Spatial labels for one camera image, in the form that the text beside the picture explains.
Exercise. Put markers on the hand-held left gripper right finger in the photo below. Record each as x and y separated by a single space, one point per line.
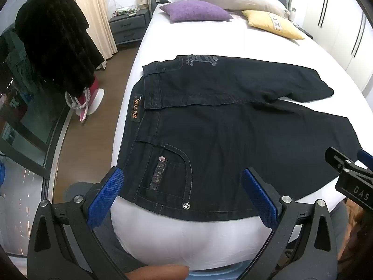
259 195

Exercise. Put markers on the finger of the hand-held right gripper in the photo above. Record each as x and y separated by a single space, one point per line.
365 159
338 160

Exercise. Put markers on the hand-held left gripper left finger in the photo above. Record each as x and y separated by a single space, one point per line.
106 198

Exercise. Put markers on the black denim pants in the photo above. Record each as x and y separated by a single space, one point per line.
218 137

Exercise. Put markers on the person's left hand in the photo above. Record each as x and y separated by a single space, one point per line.
157 272

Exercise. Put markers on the orange patterned cloth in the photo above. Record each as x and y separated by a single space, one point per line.
360 233

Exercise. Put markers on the pink and white floor stand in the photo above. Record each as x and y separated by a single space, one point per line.
93 96

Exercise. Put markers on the dark grey nightstand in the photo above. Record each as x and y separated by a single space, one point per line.
128 27
304 32

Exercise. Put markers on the white wardrobe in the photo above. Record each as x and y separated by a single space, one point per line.
343 20

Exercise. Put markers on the yellow cushion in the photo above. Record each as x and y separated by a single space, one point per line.
268 23

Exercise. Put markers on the white bed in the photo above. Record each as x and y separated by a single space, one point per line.
233 40

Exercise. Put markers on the black coat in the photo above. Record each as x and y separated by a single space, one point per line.
52 35

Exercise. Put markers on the clear plastic box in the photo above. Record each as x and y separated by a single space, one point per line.
125 11

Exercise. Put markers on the cream curtain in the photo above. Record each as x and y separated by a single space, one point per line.
90 5

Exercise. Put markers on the purple cushion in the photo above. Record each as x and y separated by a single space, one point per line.
195 10

